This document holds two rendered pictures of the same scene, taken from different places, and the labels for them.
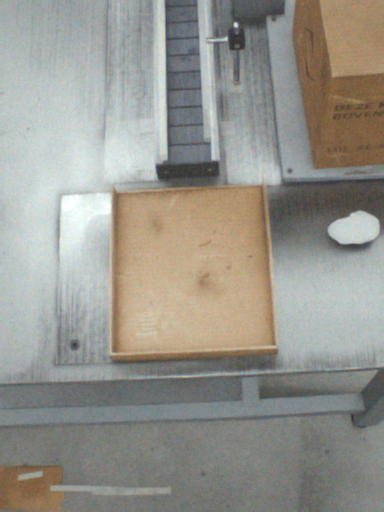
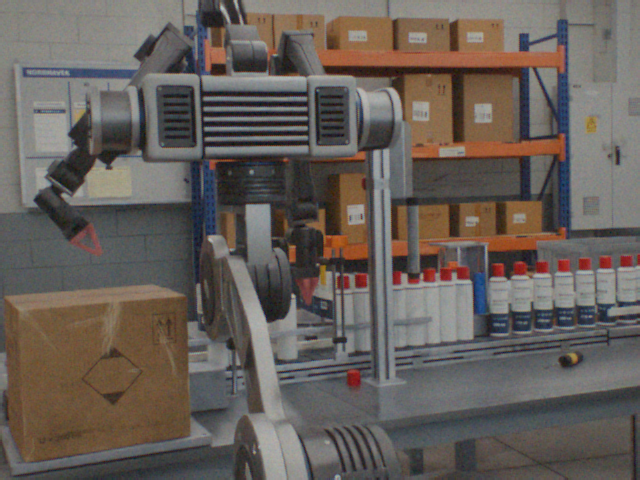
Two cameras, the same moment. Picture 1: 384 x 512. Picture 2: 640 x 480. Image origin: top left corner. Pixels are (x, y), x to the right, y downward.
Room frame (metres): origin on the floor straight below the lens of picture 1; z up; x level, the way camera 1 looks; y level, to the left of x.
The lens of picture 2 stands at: (0.35, -2.05, 1.32)
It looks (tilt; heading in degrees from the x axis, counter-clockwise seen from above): 3 degrees down; 63
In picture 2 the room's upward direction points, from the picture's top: 2 degrees counter-clockwise
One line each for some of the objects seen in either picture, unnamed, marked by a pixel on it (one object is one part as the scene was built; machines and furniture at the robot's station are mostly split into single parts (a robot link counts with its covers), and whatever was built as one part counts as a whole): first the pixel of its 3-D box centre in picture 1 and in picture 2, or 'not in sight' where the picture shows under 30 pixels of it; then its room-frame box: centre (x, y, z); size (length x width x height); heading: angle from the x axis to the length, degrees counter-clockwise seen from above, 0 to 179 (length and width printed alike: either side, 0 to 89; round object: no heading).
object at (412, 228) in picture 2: not in sight; (412, 237); (1.60, -0.18, 1.18); 0.04 x 0.04 x 0.21
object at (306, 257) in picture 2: not in sight; (306, 260); (1.38, 0.00, 1.13); 0.10 x 0.07 x 0.07; 175
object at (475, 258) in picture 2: not in sight; (460, 288); (1.87, -0.01, 1.01); 0.14 x 0.13 x 0.26; 176
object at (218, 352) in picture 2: not in sight; (217, 326); (1.11, -0.04, 0.98); 0.05 x 0.05 x 0.20
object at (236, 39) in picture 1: (224, 55); not in sight; (0.81, -0.09, 0.91); 0.07 x 0.03 x 0.16; 86
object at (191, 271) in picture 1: (191, 265); not in sight; (0.45, 0.01, 0.85); 0.30 x 0.26 x 0.04; 176
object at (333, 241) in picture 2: not in sight; (333, 294); (1.40, -0.11, 1.05); 0.10 x 0.04 x 0.33; 86
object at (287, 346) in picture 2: not in sight; (286, 319); (1.29, -0.05, 0.98); 0.05 x 0.05 x 0.20
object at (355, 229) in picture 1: (354, 228); not in sight; (0.48, -0.27, 0.85); 0.08 x 0.07 x 0.04; 59
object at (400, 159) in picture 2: not in sight; (388, 160); (1.54, -0.16, 1.38); 0.17 x 0.10 x 0.19; 51
